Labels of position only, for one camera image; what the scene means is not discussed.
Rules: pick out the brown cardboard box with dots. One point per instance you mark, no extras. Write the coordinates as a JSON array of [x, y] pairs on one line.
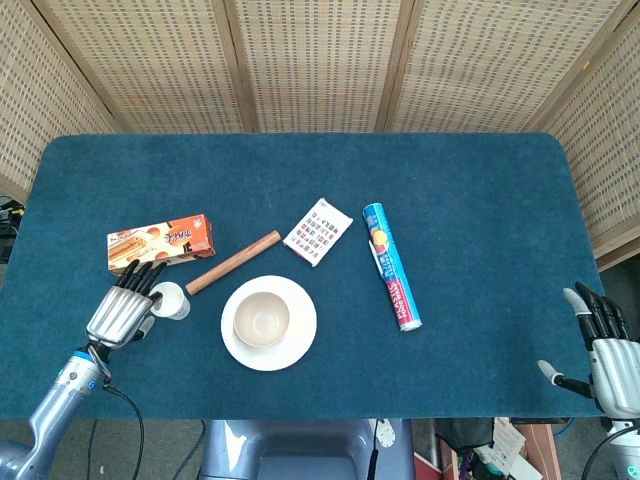
[[542, 450]]

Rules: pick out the plastic food wrap roll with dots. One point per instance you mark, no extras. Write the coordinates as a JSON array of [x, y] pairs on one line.
[[397, 285]]

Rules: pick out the blue table cloth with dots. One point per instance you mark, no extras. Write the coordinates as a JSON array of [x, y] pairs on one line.
[[450, 200]]

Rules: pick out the white round plate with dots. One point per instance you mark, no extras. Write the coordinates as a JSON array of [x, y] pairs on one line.
[[300, 347]]

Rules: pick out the woven folding screen panel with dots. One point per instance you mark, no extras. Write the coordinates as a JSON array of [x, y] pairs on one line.
[[320, 65], [605, 150], [160, 65], [30, 100], [490, 65]]

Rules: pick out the orange biscuit box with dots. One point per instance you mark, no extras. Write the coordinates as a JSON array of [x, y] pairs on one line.
[[160, 240]]

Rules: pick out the white paper sheets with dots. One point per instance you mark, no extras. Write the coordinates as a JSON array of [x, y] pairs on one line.
[[505, 442]]

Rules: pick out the blue grey robot torso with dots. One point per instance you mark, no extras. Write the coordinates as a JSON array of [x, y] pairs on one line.
[[300, 445]]

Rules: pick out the red box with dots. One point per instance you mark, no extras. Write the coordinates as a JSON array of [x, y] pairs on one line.
[[427, 467]]

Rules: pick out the playing card box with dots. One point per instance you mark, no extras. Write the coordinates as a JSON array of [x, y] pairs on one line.
[[317, 232]]

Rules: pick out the white printed paper cup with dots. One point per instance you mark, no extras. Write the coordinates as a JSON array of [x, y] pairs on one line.
[[175, 305]]

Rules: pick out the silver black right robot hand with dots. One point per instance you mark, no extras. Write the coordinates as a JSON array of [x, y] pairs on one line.
[[615, 370]]

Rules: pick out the wooden rolling pin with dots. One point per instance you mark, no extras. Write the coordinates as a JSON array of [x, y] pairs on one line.
[[230, 263]]

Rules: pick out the beige bowl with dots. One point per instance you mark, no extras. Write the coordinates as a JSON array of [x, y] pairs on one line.
[[260, 320]]

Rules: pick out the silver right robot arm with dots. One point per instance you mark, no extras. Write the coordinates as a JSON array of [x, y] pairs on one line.
[[625, 455]]

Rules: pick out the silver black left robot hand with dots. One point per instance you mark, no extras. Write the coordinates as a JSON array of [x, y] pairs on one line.
[[117, 315]]

